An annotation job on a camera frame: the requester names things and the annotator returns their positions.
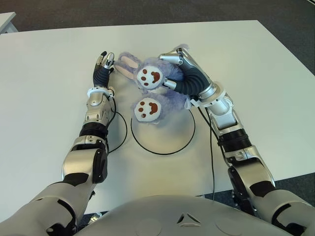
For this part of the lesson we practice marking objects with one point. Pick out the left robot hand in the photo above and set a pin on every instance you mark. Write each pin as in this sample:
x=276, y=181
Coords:
x=101, y=76

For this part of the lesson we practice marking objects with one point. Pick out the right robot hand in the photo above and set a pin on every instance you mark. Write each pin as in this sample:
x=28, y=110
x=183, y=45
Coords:
x=194, y=81

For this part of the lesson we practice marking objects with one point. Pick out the purple plush bunny doll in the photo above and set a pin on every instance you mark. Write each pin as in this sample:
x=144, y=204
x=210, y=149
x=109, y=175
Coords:
x=169, y=98

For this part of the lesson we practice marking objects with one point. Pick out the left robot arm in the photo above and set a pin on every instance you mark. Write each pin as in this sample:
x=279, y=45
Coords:
x=96, y=103

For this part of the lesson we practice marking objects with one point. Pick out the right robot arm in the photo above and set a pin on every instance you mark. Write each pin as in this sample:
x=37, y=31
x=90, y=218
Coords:
x=226, y=115

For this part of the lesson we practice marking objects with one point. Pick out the white plate black rim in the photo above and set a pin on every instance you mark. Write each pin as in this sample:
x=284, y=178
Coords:
x=165, y=137

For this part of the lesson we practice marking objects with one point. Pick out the grey side table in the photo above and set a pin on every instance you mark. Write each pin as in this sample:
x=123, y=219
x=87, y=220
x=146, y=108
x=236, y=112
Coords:
x=6, y=22

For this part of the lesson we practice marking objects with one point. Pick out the grey robot torso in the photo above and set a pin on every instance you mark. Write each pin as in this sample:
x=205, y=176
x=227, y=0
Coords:
x=172, y=216

